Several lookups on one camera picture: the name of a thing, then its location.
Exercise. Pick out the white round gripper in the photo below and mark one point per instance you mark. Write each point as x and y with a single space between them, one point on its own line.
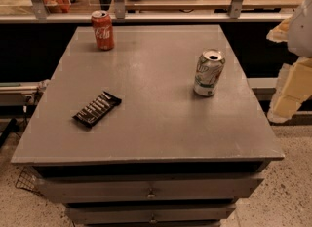
301 31

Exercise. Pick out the upper grey drawer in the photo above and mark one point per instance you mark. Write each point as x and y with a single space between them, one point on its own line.
91 189

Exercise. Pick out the black rxbar chocolate bar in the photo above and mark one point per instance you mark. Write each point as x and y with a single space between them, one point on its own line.
93 112

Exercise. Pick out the green white 7up can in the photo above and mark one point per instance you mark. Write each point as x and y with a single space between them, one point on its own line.
209 68

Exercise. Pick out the grey drawer cabinet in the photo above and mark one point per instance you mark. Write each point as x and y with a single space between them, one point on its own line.
161 126

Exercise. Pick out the red coca-cola can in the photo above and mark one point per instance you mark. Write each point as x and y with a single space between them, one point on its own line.
102 26

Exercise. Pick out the wire mesh basket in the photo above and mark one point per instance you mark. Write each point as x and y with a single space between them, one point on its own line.
26 181

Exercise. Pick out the lower grey drawer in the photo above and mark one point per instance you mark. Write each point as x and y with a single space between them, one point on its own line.
150 214

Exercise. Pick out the grey drawer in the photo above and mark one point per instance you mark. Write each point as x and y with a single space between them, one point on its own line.
150 214
91 189

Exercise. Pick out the metal railing frame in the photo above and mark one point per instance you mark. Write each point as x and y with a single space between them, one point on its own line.
131 11

